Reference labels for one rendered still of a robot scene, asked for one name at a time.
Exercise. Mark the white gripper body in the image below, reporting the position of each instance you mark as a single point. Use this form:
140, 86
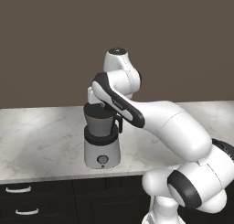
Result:
92, 97

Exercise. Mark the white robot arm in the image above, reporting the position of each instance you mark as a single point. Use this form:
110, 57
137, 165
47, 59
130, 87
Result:
176, 127

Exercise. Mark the grey blender base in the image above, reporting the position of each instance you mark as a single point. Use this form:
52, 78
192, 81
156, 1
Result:
102, 150

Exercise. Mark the dark drawer front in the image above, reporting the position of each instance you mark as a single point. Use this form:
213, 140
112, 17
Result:
45, 191
55, 214

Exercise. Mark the dark cupboard door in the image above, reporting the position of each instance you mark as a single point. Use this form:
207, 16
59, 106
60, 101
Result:
109, 203

